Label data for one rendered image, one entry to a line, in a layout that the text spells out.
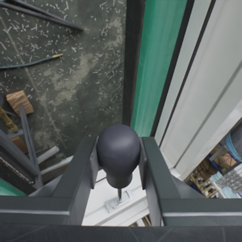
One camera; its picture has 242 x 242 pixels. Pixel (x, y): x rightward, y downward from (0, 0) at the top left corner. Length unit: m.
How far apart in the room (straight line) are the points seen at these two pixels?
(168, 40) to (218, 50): 0.05
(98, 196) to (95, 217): 0.03
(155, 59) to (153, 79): 0.03
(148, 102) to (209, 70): 0.08
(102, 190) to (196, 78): 0.23
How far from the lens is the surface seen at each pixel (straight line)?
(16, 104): 1.24
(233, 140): 0.92
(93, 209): 0.32
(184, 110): 0.25
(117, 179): 0.16
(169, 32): 0.17
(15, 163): 0.74
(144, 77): 0.19
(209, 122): 0.23
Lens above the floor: 0.98
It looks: 32 degrees down
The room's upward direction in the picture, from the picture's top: 147 degrees clockwise
